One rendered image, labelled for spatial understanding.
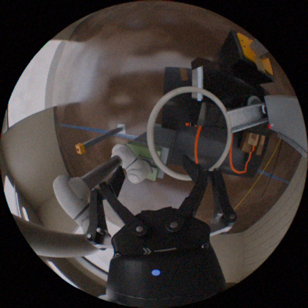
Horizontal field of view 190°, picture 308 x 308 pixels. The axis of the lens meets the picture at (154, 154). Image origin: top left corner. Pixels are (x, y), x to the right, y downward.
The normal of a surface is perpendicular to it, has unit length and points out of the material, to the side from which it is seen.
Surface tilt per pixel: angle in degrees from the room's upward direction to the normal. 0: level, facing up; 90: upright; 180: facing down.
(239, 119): 2
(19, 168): 90
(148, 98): 0
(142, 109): 0
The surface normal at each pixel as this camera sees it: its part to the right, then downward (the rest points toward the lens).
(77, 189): 0.75, -0.61
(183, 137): -0.30, 0.43
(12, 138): 0.95, 0.24
